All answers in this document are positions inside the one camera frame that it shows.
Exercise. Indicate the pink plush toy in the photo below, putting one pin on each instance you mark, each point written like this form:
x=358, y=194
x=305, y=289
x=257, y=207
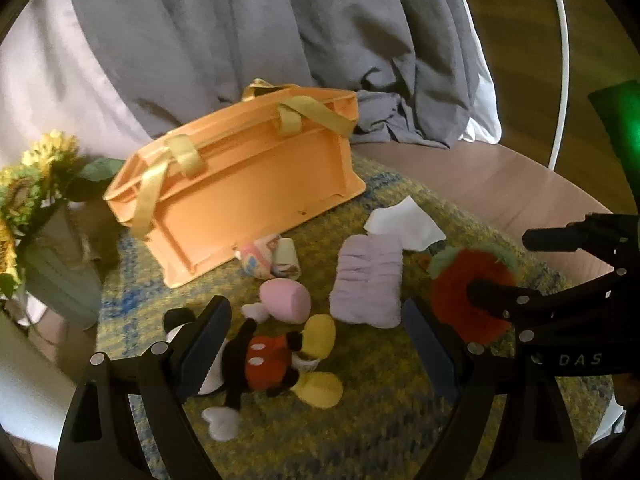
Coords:
x=285, y=300

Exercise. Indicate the grey curtain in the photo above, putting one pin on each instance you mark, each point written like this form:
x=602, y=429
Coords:
x=250, y=35

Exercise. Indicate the orange plastic basket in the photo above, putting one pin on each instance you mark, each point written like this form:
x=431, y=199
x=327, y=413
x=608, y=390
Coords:
x=250, y=190

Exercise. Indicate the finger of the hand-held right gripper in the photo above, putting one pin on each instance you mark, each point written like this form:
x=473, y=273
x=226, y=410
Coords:
x=530, y=307
x=590, y=235

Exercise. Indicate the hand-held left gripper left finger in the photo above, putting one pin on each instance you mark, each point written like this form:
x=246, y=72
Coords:
x=202, y=355

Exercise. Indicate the white curtain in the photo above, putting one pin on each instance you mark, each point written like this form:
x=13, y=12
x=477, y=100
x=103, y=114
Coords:
x=487, y=120

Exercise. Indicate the red furry plush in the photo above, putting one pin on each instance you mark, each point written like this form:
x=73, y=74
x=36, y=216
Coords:
x=450, y=300

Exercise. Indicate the white cloth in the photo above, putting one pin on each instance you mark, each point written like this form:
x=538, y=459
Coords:
x=405, y=225

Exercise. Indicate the sunflower bouquet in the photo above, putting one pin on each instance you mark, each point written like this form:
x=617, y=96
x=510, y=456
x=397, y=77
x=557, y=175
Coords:
x=50, y=152

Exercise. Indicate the lavender ruffled cloth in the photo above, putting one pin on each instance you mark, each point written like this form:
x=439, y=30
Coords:
x=367, y=280

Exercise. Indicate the mouse plush toy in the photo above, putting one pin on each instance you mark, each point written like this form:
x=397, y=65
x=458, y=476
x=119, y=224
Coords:
x=265, y=360

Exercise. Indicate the white flower pot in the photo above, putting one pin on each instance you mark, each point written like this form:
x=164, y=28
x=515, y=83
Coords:
x=25, y=385

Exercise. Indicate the green vase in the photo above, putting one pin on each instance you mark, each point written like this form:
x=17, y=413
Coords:
x=65, y=280

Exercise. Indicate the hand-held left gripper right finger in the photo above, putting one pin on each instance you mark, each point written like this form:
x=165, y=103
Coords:
x=432, y=355

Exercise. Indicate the yellow plaid blanket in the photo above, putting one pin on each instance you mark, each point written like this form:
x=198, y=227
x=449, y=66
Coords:
x=380, y=410

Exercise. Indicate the pink curtain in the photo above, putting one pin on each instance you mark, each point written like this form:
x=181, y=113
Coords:
x=50, y=85

